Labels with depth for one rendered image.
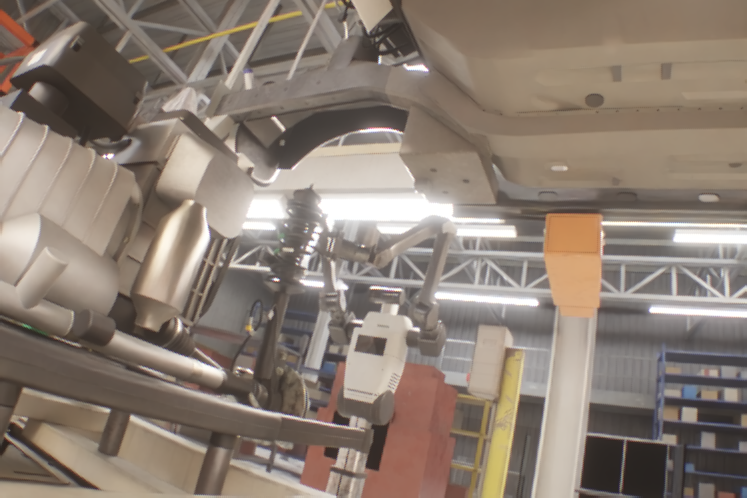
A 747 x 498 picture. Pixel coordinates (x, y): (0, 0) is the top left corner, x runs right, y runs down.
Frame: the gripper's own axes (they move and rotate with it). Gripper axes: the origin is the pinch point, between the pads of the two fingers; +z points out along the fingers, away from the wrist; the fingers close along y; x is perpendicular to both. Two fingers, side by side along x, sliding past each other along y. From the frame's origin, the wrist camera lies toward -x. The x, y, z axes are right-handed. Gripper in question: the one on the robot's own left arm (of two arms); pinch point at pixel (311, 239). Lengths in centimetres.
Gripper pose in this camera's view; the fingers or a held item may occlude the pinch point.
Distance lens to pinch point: 153.4
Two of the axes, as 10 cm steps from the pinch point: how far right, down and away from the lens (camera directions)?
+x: 3.7, -0.5, -9.3
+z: -8.9, -3.1, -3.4
